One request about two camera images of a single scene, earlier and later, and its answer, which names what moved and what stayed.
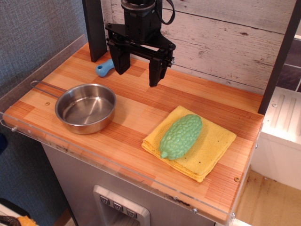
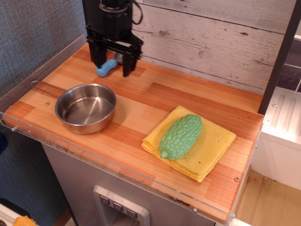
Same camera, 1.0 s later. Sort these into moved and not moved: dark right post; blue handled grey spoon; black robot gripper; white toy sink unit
Moved: black robot gripper
Not moved: blue handled grey spoon; dark right post; white toy sink unit
